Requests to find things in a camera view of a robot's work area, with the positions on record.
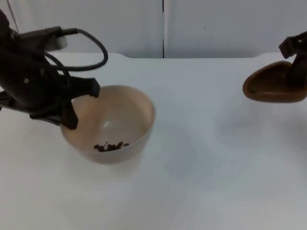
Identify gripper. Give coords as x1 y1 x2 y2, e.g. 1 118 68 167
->
279 31 307 88
0 47 100 130

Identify pale wooden bowl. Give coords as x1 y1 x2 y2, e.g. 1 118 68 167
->
59 85 156 165

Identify coffee beans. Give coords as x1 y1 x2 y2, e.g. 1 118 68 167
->
94 141 130 153

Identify black cable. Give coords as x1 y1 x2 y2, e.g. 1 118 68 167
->
44 52 72 83
47 28 109 72

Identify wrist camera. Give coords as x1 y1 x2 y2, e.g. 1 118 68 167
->
20 26 68 51

